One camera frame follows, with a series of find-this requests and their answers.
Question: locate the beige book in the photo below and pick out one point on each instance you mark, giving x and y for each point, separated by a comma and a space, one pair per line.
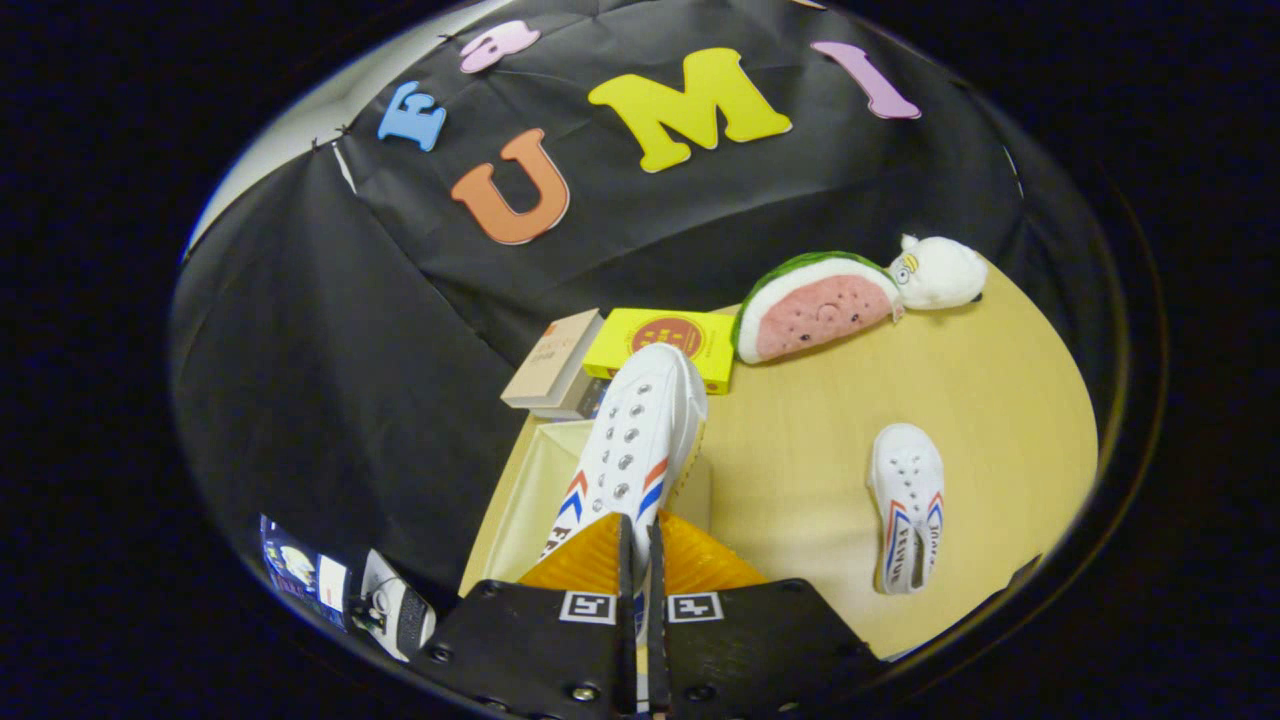
555, 355

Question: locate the white and black device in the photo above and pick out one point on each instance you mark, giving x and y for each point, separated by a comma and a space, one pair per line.
395, 605

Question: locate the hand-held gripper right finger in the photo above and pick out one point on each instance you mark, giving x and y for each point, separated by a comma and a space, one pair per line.
750, 650

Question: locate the yellow book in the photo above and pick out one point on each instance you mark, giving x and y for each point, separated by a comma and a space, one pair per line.
625, 340

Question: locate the beige fabric storage box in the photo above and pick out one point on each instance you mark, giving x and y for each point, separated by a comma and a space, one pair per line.
530, 500

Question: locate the white canvas shoe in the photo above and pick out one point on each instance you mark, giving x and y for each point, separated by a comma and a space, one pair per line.
640, 430
905, 480

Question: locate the dark printed package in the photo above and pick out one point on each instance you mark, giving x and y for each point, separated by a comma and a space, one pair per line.
300, 570

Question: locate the watermelon slice plush toy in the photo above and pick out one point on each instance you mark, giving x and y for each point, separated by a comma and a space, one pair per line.
820, 310

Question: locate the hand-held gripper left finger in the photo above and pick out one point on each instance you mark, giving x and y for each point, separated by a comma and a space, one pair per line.
540, 650

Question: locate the white plush toy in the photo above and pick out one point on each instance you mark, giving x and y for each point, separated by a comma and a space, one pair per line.
945, 272

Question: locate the dark grey book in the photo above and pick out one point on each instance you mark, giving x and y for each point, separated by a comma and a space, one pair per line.
555, 409

